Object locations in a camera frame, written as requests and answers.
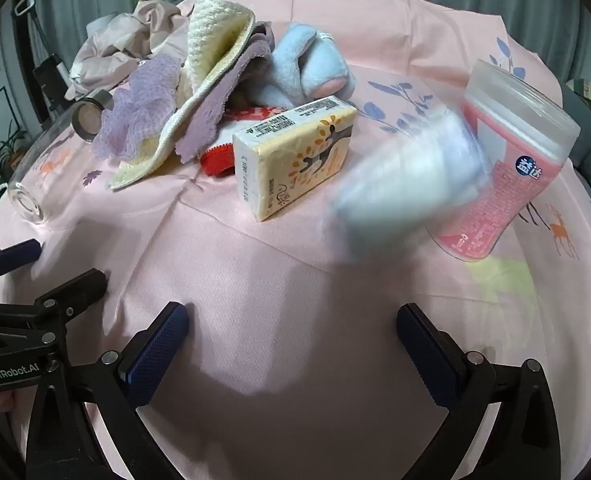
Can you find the black stand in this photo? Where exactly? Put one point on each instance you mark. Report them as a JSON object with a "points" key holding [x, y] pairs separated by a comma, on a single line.
{"points": [[50, 77]]}

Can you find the purple fleece towel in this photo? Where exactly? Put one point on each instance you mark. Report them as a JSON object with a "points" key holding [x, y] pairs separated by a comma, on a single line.
{"points": [[210, 115]]}

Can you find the pink printed sheet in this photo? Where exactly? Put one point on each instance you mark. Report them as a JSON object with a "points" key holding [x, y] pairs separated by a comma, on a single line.
{"points": [[275, 285]]}

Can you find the beige crumpled cloth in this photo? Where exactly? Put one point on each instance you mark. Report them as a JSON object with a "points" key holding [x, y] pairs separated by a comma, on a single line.
{"points": [[125, 45]]}

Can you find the light blue plush toy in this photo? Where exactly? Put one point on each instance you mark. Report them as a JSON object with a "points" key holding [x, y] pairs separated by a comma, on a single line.
{"points": [[295, 60]]}

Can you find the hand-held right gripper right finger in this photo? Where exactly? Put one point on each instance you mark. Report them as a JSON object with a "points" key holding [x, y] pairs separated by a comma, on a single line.
{"points": [[430, 355]]}

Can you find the clear glass bottle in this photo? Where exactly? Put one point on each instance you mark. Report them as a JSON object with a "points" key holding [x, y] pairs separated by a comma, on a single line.
{"points": [[40, 160]]}

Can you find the pink plastic container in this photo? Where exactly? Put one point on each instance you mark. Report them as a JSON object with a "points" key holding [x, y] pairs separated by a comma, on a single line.
{"points": [[505, 185]]}

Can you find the potted plant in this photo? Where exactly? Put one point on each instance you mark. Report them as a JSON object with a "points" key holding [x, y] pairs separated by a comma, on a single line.
{"points": [[13, 147]]}

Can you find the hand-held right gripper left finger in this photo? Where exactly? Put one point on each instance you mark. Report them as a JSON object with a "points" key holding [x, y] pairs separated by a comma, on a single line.
{"points": [[158, 355]]}

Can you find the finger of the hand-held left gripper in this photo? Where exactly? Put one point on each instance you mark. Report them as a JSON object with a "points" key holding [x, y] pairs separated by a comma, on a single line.
{"points": [[83, 285], [20, 253]]}

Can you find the purple mesh bath pouf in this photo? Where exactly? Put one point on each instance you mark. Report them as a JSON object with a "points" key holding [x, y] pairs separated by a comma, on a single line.
{"points": [[135, 105]]}

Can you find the yellow fluffy towel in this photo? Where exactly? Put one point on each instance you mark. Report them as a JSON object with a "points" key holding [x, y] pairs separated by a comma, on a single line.
{"points": [[210, 40]]}

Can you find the cream printed tissue pack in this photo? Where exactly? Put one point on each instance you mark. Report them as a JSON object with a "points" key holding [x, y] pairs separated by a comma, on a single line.
{"points": [[285, 160]]}

